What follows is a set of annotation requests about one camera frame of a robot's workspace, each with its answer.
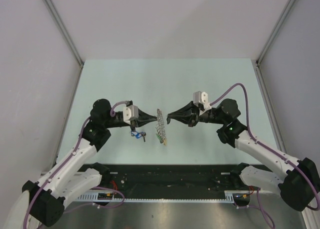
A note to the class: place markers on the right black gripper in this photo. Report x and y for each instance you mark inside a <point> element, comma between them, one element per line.
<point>186,115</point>

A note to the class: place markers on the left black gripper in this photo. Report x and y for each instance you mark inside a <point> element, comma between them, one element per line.
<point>143,117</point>

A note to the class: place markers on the blue tagged key bunch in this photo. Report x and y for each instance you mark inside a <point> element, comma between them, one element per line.
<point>139,135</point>

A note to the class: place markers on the metal disc keyring holder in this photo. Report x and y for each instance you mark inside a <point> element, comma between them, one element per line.
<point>160,127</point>

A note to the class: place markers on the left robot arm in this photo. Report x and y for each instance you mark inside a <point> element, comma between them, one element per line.
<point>52,193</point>

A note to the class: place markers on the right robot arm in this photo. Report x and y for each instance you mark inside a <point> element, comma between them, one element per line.
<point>296,181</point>

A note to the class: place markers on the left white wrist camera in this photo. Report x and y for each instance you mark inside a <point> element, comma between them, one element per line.
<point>130,113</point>

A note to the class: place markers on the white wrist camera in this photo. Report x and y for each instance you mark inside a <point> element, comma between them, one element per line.
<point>130,113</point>
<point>200,99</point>

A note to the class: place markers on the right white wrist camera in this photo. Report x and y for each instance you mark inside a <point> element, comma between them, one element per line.
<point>200,99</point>

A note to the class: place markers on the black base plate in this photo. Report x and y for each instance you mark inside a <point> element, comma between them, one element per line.
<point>173,181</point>

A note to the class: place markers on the white cable duct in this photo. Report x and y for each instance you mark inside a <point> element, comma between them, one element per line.
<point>92,197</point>

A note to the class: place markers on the right aluminium frame post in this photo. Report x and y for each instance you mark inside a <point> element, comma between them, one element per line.
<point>276,30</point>

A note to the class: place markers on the aluminium frame post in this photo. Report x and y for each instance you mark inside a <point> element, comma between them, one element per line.
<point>276,30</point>
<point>55,15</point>

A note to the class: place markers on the left aluminium frame post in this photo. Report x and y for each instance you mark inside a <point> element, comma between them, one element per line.
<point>55,15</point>

